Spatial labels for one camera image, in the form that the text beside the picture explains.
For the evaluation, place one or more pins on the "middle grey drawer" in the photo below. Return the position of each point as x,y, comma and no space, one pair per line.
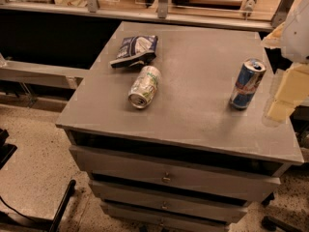
168,202

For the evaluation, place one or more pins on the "blue white snack bag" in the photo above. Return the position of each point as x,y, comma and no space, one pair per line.
135,51

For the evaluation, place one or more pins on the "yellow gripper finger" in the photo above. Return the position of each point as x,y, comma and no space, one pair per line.
291,92
273,39

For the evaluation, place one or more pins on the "black chair leg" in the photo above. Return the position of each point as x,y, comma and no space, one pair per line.
62,207

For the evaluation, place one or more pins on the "grey drawer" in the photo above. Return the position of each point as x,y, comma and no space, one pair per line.
168,202
176,174
162,219

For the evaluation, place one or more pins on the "silver green 7up can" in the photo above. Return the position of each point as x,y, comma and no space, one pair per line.
143,90

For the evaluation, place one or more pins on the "grey metal railing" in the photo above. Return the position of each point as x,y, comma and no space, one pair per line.
255,15

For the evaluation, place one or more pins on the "blue silver Red Bull can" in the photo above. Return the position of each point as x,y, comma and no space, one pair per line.
250,76

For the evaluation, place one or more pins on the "top grey drawer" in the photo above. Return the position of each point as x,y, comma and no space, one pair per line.
176,174

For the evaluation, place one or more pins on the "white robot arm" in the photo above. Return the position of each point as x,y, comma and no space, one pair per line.
292,37

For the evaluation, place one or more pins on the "bottom grey drawer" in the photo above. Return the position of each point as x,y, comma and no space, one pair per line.
162,219

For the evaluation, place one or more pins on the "grey drawer cabinet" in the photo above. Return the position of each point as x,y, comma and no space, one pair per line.
190,118

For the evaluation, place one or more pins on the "grey metal side beam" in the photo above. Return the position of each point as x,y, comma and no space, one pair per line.
45,75

